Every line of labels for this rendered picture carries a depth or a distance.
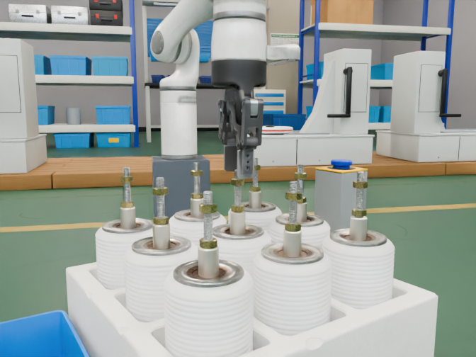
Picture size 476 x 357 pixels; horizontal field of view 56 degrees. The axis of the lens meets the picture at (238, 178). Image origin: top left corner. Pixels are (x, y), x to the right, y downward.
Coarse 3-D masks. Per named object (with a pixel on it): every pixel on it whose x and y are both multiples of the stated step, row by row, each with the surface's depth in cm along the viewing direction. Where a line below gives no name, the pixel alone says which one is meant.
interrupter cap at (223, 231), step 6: (216, 228) 65; (222, 228) 65; (228, 228) 66; (246, 228) 66; (252, 228) 65; (258, 228) 65; (216, 234) 62; (222, 234) 62; (228, 234) 62; (234, 234) 62; (240, 234) 62; (246, 234) 62; (252, 234) 62; (258, 234) 62
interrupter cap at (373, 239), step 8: (336, 232) 63; (344, 232) 63; (368, 232) 63; (376, 232) 63; (336, 240) 59; (344, 240) 59; (352, 240) 60; (368, 240) 60; (376, 240) 59; (384, 240) 59
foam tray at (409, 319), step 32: (96, 288) 62; (416, 288) 62; (96, 320) 58; (128, 320) 53; (160, 320) 53; (256, 320) 53; (352, 320) 53; (384, 320) 54; (416, 320) 58; (96, 352) 59; (128, 352) 48; (160, 352) 46; (256, 352) 46; (288, 352) 46; (320, 352) 48; (352, 352) 51; (384, 352) 55; (416, 352) 59
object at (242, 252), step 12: (228, 240) 61; (240, 240) 60; (252, 240) 61; (264, 240) 62; (228, 252) 60; (240, 252) 60; (252, 252) 60; (240, 264) 60; (252, 264) 60; (252, 276) 61
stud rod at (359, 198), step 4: (360, 172) 59; (360, 176) 59; (360, 180) 60; (356, 188) 60; (360, 188) 60; (356, 192) 60; (360, 192) 60; (356, 196) 60; (360, 196) 60; (356, 200) 60; (360, 200) 60; (356, 204) 60; (360, 204) 60; (356, 208) 60; (360, 208) 60
